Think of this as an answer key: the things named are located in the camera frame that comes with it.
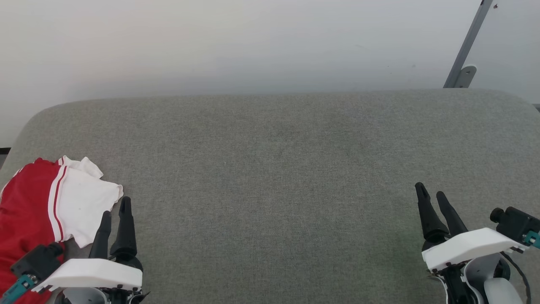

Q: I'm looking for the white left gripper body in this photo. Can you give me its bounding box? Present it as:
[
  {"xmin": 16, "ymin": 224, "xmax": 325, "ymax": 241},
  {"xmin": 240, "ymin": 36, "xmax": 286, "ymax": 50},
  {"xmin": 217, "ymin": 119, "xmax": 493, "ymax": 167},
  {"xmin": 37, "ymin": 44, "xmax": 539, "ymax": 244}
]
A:
[{"xmin": 32, "ymin": 258, "xmax": 149, "ymax": 304}]

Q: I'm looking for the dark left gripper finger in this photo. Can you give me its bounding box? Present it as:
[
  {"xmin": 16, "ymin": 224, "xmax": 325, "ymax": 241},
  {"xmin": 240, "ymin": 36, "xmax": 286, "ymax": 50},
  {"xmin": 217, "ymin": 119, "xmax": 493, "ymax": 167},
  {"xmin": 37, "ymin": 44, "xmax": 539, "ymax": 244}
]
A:
[
  {"xmin": 111, "ymin": 196, "xmax": 143, "ymax": 264},
  {"xmin": 89, "ymin": 211, "xmax": 112, "ymax": 259}
]

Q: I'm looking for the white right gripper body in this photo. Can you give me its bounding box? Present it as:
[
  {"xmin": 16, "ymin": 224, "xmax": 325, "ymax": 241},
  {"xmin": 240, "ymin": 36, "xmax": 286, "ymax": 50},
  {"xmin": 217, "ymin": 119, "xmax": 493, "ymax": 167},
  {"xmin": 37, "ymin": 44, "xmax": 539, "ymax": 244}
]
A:
[{"xmin": 422, "ymin": 228, "xmax": 528, "ymax": 304}]

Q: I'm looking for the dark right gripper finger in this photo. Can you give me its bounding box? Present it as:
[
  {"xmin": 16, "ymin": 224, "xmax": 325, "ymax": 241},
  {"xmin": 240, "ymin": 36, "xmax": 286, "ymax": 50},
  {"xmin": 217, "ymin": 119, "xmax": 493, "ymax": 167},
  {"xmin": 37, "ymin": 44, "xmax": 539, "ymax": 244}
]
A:
[
  {"xmin": 436, "ymin": 191, "xmax": 469, "ymax": 237},
  {"xmin": 415, "ymin": 182, "xmax": 450, "ymax": 250}
]

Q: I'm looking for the red and white garment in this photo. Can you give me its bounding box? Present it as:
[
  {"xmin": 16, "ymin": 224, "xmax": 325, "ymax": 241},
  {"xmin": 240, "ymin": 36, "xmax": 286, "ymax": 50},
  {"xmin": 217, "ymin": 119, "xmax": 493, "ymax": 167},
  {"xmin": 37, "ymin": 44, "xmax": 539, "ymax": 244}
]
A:
[{"xmin": 0, "ymin": 155, "xmax": 124, "ymax": 304}]

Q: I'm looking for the grey fabric sofa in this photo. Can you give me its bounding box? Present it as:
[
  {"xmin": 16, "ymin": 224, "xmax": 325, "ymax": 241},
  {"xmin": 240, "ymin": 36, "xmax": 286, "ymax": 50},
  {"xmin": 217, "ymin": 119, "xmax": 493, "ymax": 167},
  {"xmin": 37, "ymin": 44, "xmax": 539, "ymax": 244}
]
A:
[{"xmin": 0, "ymin": 89, "xmax": 540, "ymax": 304}]

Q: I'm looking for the grey metal bar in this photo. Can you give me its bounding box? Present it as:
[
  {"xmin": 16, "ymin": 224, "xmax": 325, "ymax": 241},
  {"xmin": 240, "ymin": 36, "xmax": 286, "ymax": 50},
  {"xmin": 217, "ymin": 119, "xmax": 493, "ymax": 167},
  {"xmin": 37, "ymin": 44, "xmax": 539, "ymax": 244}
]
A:
[{"xmin": 443, "ymin": 0, "xmax": 494, "ymax": 88}]

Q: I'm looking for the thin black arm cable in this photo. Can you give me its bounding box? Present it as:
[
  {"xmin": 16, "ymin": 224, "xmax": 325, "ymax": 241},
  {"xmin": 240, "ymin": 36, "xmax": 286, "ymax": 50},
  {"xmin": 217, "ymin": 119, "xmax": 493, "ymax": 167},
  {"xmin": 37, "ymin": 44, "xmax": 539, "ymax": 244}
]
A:
[{"xmin": 500, "ymin": 252, "xmax": 531, "ymax": 304}]

